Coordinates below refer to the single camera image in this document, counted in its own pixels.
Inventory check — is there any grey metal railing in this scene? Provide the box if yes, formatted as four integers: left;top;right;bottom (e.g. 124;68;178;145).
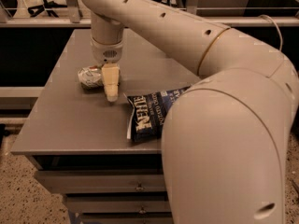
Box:
1;0;299;27

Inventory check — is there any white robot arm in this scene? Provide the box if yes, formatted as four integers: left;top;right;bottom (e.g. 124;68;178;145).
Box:
81;0;298;224

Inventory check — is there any white cable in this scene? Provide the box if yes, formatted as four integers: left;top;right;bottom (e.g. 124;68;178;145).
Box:
259;14;284;53

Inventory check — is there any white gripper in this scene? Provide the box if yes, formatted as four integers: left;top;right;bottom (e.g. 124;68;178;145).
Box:
91;38;123;103

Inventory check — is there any green white 7up can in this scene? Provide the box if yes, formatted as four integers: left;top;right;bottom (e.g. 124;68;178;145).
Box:
78;66;103;90

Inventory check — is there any black office chair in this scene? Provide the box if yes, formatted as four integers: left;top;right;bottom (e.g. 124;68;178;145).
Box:
27;0;66;18

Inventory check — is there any blue Kettle chips bag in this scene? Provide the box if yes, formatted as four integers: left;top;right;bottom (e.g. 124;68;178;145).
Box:
127;87;188;142

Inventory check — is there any grey drawer cabinet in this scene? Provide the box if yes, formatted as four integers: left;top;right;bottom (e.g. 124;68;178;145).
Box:
11;29;198;224

